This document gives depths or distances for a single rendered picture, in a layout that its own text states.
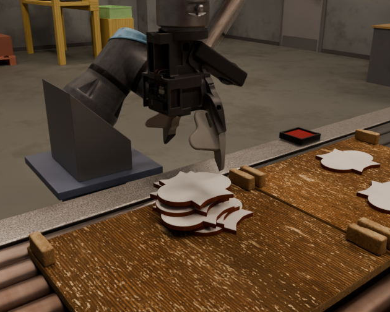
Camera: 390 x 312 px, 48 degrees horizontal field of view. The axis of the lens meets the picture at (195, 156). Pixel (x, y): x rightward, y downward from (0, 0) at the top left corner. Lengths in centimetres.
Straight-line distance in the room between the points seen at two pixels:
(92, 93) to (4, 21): 864
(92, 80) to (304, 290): 71
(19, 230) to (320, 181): 56
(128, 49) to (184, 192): 49
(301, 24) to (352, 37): 121
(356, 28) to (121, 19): 422
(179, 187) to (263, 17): 976
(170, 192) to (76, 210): 20
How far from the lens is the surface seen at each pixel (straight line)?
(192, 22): 62
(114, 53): 110
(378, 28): 655
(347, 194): 87
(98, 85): 108
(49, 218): 83
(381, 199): 85
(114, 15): 822
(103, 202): 86
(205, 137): 64
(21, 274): 70
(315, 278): 63
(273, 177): 91
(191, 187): 73
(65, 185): 106
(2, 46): 811
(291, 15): 975
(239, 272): 63
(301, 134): 120
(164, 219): 69
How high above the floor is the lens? 130
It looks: 22 degrees down
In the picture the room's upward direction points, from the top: straight up
